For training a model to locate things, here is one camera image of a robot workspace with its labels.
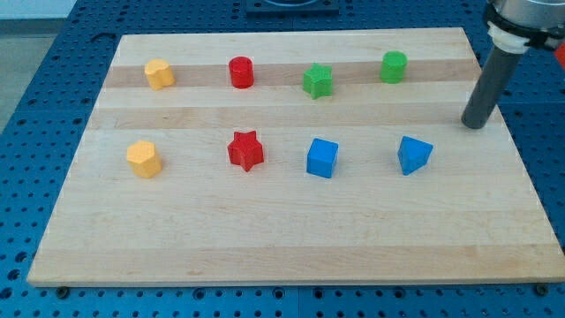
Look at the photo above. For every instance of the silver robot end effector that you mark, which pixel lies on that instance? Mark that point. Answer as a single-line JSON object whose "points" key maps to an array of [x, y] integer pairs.
{"points": [[515, 26]]}

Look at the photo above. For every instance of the green star block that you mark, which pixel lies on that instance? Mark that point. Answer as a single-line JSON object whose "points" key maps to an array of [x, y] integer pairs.
{"points": [[318, 81]]}

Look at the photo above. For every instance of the blue cube block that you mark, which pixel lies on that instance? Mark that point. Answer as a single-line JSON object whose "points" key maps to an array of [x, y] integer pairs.
{"points": [[321, 158]]}

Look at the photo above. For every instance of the blue triangle block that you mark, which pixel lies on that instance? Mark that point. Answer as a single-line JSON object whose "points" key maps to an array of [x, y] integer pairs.
{"points": [[413, 154]]}

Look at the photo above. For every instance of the red cylinder block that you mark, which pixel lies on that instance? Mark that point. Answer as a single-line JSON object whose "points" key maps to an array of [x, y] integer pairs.
{"points": [[241, 72]]}

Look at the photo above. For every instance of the green cylinder block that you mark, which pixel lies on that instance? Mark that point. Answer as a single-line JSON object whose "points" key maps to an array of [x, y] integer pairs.
{"points": [[393, 67]]}

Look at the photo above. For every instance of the yellow heart block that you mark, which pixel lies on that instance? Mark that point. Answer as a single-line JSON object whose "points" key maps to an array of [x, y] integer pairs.
{"points": [[159, 74]]}

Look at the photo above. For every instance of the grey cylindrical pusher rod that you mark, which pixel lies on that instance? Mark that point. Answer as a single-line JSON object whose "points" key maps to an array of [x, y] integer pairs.
{"points": [[497, 71]]}

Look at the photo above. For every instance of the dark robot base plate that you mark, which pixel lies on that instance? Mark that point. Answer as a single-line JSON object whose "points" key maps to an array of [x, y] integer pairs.
{"points": [[290, 7]]}

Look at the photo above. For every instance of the wooden board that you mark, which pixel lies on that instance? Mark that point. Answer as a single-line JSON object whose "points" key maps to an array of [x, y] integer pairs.
{"points": [[469, 216]]}

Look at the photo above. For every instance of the yellow hexagon block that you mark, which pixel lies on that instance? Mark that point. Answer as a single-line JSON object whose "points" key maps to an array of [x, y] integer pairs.
{"points": [[144, 159]]}

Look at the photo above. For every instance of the red star block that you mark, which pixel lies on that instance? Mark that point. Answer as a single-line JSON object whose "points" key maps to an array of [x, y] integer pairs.
{"points": [[245, 150]]}

